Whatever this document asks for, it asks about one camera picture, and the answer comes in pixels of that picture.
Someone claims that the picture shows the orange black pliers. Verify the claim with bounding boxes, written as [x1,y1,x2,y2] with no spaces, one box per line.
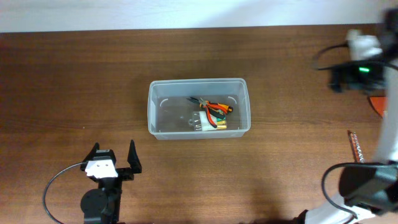
[187,97,233,119]

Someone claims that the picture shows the red wooden-handled scraper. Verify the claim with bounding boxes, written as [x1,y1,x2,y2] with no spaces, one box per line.
[368,96,387,118]

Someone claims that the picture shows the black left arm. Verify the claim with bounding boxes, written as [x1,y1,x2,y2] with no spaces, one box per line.
[80,141,142,224]

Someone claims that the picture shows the socket bit rail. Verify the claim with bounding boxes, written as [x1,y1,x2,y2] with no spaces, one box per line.
[348,130,365,163]

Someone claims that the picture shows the clear plastic container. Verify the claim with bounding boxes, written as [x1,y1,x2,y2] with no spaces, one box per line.
[147,78,251,140]

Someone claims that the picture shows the black right camera cable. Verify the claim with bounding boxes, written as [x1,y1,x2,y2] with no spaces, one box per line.
[312,43,398,72]

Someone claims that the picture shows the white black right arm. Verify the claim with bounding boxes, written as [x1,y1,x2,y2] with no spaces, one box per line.
[293,7,397,223]

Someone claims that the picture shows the clear screwdriver set case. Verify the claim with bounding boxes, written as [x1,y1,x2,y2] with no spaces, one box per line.
[188,111,227,131]

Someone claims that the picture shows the red handled pliers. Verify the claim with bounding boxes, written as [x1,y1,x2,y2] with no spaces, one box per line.
[199,98,233,129]

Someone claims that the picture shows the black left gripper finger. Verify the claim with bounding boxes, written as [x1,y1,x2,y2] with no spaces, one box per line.
[127,140,142,174]
[82,142,100,164]

